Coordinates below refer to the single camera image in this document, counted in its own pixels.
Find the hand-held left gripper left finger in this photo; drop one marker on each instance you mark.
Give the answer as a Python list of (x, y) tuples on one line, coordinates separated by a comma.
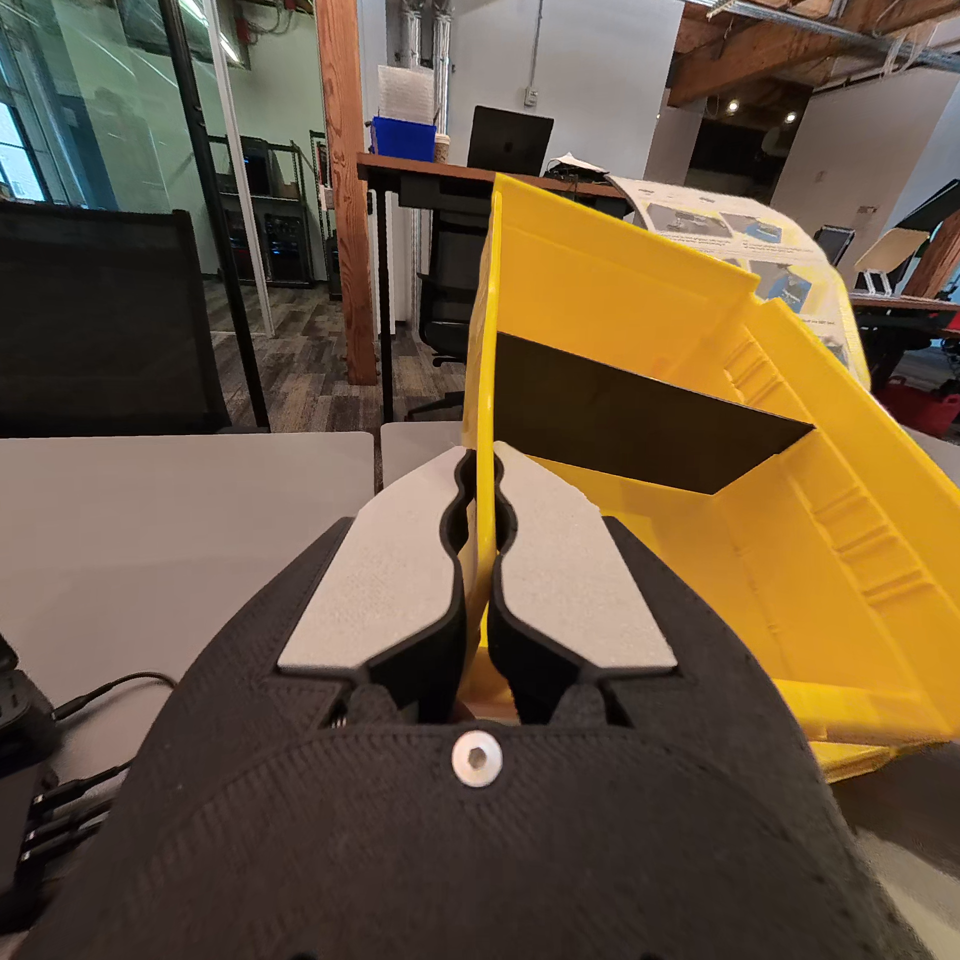
[(375, 585)]

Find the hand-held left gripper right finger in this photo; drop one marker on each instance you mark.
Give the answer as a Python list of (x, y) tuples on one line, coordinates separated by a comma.
[(577, 585)]

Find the yellow plastic bin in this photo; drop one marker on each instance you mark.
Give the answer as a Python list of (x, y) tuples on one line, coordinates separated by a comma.
[(750, 600)]

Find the black bin divider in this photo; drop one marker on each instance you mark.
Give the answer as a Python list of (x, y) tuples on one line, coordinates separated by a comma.
[(637, 420)]

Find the black office chair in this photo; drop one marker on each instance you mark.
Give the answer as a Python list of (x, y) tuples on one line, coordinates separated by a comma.
[(450, 285)]

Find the metal shelf rack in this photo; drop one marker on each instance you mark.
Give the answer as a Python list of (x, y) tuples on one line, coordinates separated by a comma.
[(262, 225)]

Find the black mesh chair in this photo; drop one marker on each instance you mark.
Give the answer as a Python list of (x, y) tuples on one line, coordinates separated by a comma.
[(97, 322)]

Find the printed paper sheet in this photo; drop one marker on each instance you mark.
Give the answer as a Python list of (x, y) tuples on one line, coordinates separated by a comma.
[(697, 217)]

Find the red plastic bin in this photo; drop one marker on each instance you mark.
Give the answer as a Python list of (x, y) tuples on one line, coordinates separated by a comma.
[(922, 409)]

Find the black electronic device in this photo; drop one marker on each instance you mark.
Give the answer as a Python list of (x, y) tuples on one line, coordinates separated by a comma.
[(19, 750)]

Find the paper coffee cup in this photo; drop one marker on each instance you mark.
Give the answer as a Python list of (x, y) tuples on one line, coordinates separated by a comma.
[(442, 150)]

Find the blue plastic bin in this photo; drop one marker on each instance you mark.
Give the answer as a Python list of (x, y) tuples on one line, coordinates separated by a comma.
[(403, 141)]

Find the black laptop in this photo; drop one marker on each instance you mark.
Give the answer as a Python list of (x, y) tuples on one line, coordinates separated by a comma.
[(510, 142)]

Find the white chair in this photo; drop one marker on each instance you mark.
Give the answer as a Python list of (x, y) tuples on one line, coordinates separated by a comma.
[(896, 251)]

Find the bubble wrap sheet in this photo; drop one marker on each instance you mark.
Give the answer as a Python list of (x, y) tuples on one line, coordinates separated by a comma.
[(405, 91)]

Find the wooden post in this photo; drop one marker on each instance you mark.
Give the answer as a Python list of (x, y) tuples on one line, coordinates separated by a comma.
[(345, 225)]

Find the black door frame post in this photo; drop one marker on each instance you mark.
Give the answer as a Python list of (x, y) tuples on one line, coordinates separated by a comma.
[(217, 225)]

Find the grey wall conduits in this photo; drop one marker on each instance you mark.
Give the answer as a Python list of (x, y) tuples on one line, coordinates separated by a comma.
[(424, 45)]

